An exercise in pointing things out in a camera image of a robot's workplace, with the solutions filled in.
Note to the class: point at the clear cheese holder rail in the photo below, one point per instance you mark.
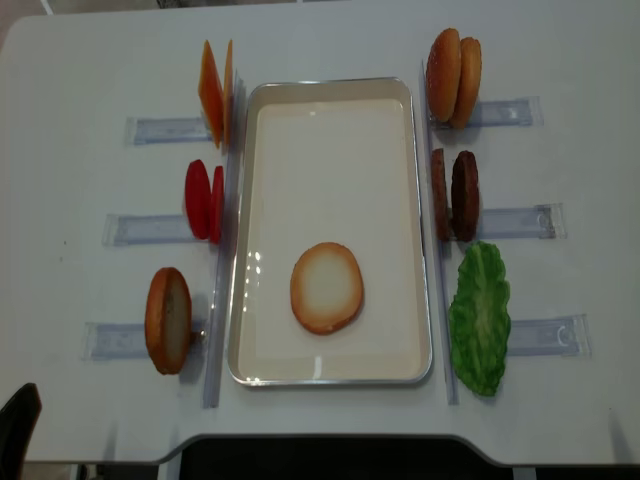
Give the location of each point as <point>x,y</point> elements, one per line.
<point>149,131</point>

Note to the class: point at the seeded top bun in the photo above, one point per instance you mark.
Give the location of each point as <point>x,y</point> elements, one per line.
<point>443,74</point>

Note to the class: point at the clear left long rail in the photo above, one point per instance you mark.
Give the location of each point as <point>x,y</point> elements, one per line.
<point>226,260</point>

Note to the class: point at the green lettuce leaf front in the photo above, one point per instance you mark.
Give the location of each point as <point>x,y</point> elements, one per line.
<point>479,321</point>

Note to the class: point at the flat bun slice in tray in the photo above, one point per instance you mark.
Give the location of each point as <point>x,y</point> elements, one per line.
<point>326,288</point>

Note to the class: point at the outer dark meat patty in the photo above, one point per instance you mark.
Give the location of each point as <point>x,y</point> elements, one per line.
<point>465,197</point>

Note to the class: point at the black object bottom left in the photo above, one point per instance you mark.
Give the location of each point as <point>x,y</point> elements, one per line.
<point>18,416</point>

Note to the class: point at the inner orange cheese slice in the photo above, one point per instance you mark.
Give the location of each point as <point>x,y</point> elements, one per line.
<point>228,95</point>

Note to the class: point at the clear bun holder rail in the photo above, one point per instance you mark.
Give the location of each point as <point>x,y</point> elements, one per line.
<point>522,112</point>
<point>108,341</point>

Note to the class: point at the plain bun slice right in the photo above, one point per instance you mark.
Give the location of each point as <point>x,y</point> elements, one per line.
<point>469,83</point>

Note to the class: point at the outer orange cheese slice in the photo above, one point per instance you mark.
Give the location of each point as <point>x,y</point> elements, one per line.
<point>210,94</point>

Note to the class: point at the inner brown meat patty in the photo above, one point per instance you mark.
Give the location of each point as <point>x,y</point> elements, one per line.
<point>438,183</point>

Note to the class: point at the upright bun slice left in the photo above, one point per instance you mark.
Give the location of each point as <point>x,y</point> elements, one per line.
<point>167,324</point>

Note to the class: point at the clear patty holder rail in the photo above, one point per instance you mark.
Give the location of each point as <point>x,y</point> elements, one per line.
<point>537,222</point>

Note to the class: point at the clear right bun holder rail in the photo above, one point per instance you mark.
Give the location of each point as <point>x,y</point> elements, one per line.
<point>522,112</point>

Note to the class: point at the clear long rail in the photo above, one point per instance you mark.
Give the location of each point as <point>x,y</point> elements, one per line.
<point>441,283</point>
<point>226,260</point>

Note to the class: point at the inner red tomato slice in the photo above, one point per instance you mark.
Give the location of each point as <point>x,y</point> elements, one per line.
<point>216,208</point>

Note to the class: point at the clear tomato holder rail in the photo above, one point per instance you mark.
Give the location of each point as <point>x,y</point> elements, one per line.
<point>126,230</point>

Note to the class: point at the white rectangular metal tray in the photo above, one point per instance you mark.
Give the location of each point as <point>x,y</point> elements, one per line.
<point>329,162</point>

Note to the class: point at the orange cheese slice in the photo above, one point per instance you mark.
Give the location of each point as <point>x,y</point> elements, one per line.
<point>228,95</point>
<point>210,94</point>

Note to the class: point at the clear lettuce holder rail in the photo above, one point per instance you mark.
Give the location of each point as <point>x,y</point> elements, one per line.
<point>562,336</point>

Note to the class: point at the clear left bun holder rail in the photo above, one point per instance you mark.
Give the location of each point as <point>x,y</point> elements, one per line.
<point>108,341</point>

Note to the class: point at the clear right long rail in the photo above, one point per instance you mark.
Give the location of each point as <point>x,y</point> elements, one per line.
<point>441,283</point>

